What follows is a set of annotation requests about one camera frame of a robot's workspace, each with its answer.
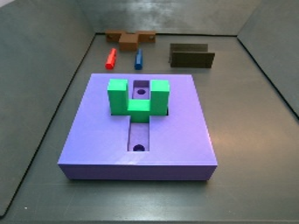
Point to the brown T-shaped block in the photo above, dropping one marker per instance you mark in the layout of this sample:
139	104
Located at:
128	40

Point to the purple fixture base block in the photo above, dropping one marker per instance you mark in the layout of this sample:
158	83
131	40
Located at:
168	149

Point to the black angled holder fixture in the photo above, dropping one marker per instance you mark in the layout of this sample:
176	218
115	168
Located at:
191	55

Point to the green U-shaped block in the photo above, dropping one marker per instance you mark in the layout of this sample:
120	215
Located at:
148	100

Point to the blue peg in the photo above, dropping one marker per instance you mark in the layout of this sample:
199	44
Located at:
139	59

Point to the red peg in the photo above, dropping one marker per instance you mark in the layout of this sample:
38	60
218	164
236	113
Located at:
111	59

